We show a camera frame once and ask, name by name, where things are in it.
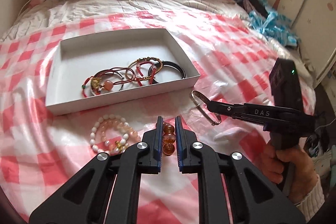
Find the white striped bed sheet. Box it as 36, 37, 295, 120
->
1, 0, 248, 43

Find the white cardboard box tray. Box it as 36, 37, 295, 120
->
46, 28, 200, 115

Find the engraved silver bangle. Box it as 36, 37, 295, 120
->
190, 90, 222, 126

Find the blue white crumpled cloth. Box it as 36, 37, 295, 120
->
234, 0, 301, 48

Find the black braided leather bracelet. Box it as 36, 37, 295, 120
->
147, 60, 187, 84

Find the right hand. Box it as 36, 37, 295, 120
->
260, 140, 320, 205

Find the yellow red braided cord bracelet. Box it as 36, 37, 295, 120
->
125, 56, 164, 83

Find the red string bracelet green bead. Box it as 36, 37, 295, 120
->
81, 61, 158, 98

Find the white pearl bead bracelet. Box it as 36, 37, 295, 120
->
89, 114, 141, 156

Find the white sweater right forearm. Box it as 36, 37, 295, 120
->
295, 175, 325, 223

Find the amber bead bracelet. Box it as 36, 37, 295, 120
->
162, 122, 176, 156

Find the red white checkered plastic sheet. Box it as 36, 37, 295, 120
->
0, 9, 316, 224

